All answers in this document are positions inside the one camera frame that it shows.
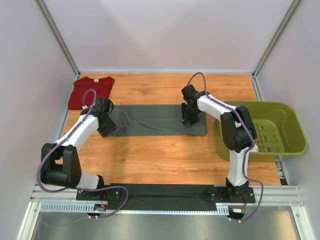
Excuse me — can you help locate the grey t-shirt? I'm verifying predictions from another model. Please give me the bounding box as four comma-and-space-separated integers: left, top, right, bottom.
109, 104, 207, 137

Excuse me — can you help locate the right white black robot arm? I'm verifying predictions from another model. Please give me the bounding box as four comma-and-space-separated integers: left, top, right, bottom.
181, 84, 258, 202

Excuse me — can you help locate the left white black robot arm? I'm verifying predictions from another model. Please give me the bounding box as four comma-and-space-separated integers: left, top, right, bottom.
36, 97, 117, 201

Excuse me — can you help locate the red folded t-shirt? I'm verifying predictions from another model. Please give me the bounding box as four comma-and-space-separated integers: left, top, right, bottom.
68, 76, 115, 110

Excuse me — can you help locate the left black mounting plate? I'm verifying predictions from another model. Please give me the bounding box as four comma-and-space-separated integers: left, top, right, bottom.
76, 184, 130, 203

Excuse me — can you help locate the black mounting plate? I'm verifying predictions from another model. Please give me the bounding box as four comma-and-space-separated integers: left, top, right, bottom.
76, 184, 130, 203
204, 186, 256, 204

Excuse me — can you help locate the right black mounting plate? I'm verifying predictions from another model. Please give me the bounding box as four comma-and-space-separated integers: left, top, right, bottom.
204, 186, 256, 204

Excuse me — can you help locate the green plastic basket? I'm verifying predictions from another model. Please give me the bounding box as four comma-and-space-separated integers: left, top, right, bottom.
226, 100, 308, 162

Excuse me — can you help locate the right aluminium frame post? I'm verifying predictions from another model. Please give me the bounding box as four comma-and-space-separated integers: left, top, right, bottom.
252, 0, 303, 77

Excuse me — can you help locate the aluminium frame post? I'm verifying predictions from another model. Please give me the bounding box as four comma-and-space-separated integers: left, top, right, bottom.
252, 0, 303, 77
35, 0, 81, 78

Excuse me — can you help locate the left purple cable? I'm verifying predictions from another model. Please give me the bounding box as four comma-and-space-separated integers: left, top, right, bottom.
36, 88, 131, 227

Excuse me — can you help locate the grey slotted cable duct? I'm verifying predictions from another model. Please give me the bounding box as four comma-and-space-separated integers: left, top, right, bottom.
39, 201, 230, 216

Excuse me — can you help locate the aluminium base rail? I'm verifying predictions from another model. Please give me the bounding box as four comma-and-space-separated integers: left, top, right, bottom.
30, 184, 304, 207

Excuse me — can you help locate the left aluminium frame post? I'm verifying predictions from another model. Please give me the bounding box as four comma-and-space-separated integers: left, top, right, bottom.
35, 0, 81, 78

